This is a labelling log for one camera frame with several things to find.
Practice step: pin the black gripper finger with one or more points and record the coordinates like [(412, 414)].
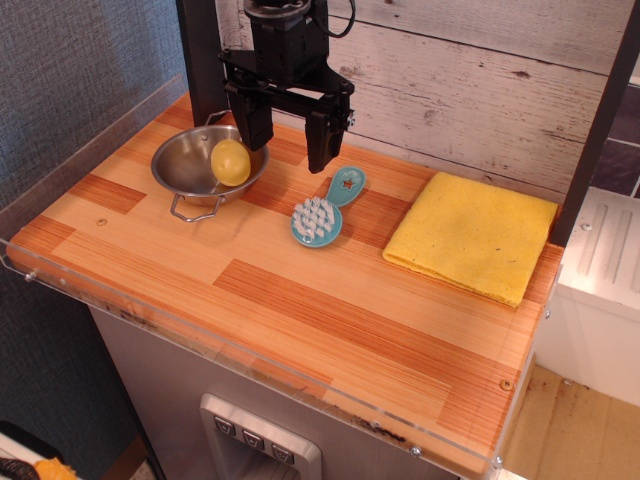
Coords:
[(324, 138), (253, 119)]

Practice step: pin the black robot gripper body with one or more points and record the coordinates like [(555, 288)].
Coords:
[(287, 68)]

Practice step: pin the yellow towel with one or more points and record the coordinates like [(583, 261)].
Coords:
[(478, 237)]

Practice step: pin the yellow potato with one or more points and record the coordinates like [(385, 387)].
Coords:
[(230, 162)]

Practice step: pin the teal scrub brush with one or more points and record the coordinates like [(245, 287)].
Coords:
[(318, 221)]

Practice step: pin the clear acrylic table guard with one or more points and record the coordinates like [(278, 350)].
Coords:
[(381, 367)]

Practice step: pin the grey dispenser button panel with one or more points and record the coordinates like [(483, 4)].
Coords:
[(246, 446)]

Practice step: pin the white ridged appliance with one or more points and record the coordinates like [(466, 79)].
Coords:
[(590, 332)]

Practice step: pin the yellow object bottom left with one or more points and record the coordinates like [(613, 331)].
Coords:
[(53, 469)]

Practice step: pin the steel bowl with handles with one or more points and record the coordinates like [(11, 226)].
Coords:
[(182, 165)]

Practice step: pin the left dark vertical post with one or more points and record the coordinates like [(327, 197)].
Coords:
[(201, 46)]

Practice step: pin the dark vertical post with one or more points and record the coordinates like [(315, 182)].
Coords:
[(201, 46), (609, 104)]

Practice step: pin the right dark vertical post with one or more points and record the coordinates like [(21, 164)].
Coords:
[(609, 104)]

